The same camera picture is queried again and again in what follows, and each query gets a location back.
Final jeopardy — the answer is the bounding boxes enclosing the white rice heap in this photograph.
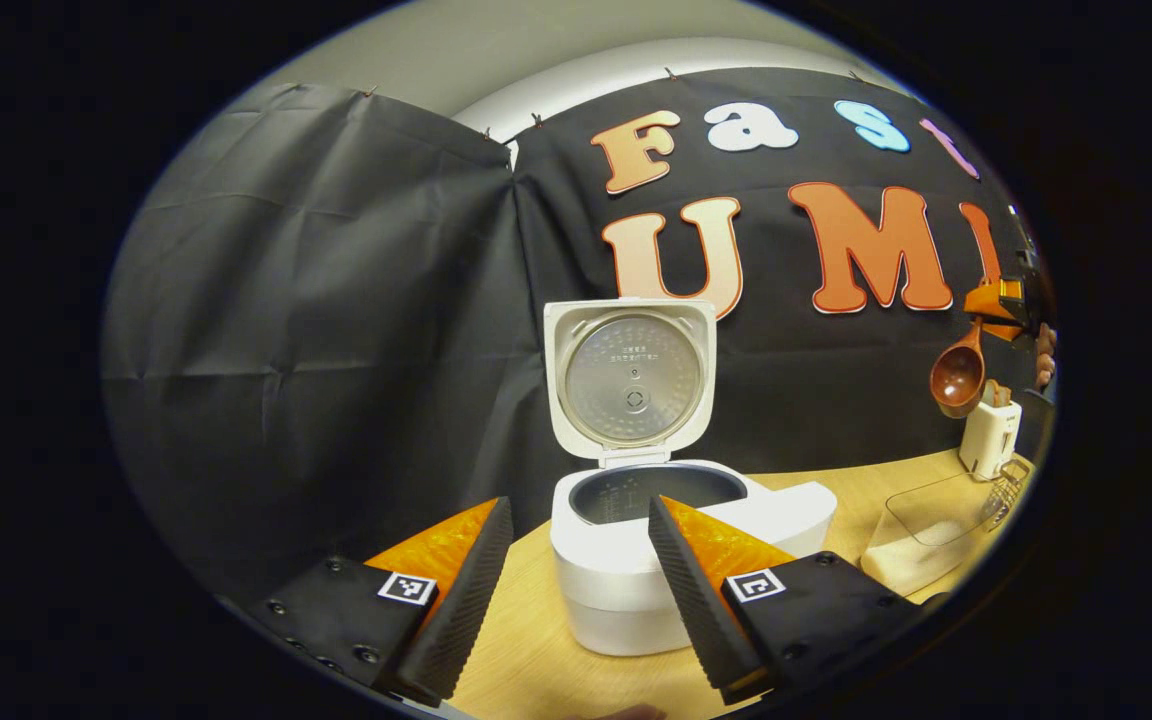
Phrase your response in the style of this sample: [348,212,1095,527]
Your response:
[861,530,977,598]

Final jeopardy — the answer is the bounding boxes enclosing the metal wire chopstick holder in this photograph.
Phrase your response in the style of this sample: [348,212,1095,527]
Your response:
[981,458,1032,531]

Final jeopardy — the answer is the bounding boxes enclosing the white toaster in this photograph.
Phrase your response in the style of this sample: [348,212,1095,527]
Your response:
[958,395,1022,481]

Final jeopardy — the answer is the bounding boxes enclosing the brown wooden spoon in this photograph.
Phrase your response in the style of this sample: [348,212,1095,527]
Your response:
[929,318,987,419]

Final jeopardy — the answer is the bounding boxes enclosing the clear plastic box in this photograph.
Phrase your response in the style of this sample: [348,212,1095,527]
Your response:
[861,470,1012,599]

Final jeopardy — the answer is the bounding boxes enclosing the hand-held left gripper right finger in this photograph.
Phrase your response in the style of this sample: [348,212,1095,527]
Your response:
[648,495,922,706]

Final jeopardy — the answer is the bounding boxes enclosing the white rice cooker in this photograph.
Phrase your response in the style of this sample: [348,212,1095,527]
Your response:
[543,298,837,658]

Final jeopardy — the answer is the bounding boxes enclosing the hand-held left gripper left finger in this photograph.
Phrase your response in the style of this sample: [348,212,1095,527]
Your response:
[261,497,515,708]

